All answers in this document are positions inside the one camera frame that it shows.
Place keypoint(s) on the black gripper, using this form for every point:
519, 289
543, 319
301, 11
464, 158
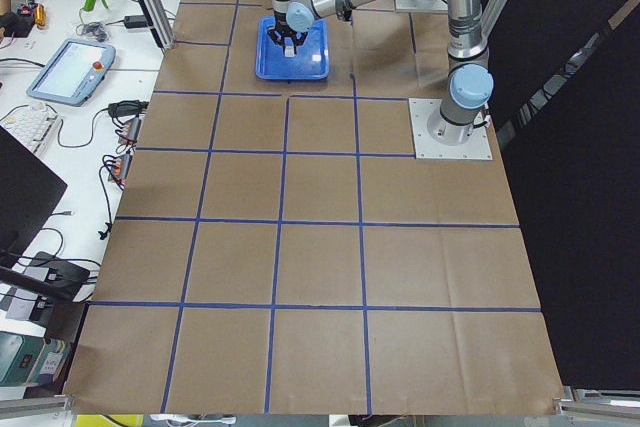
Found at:
280, 34

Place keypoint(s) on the blue plastic tray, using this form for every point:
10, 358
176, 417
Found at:
311, 63

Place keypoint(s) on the black power adapter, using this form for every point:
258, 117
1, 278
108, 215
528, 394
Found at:
135, 22

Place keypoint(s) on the teach pendant tablet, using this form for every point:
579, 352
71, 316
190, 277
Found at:
73, 73

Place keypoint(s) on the white keyboard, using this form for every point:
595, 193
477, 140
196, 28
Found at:
32, 125

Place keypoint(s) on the black monitor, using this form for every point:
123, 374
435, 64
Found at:
30, 191

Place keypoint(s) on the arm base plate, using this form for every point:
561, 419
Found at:
436, 139

